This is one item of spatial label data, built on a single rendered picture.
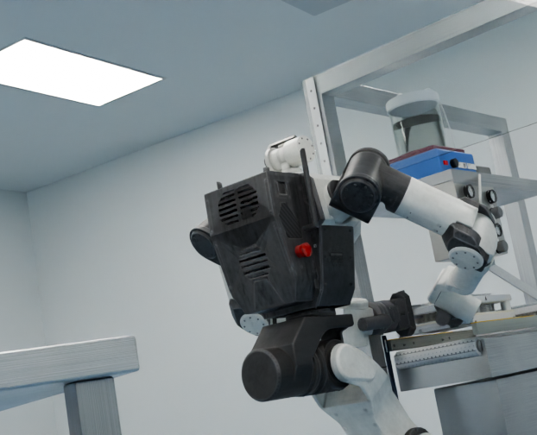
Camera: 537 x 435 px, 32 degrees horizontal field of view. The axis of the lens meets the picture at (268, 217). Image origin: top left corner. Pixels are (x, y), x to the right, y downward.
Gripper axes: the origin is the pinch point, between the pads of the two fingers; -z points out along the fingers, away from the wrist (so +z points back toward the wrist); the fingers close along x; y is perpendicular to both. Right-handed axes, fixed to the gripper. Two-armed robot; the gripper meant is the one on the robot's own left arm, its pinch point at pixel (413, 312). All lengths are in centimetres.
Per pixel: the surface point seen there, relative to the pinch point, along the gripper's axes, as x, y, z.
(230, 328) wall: -30, -383, -243
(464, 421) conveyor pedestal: 31.8, 3.4, -7.5
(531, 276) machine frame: -8, -23, -96
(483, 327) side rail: 7.8, 21.0, -1.7
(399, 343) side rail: 7.8, -5.9, 1.6
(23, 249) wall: -137, -569, -180
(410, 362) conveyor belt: 13.2, -0.2, 5.0
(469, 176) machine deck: -32.5, 23.4, -7.0
